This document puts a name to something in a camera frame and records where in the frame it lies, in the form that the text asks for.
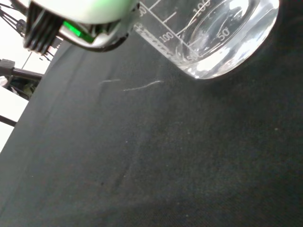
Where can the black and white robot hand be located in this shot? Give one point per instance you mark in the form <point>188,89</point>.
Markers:
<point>78,11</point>

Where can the black tripod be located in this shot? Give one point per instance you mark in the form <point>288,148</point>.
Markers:
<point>23,72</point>

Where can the black bench cloth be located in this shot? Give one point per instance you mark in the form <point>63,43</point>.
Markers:
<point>151,146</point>

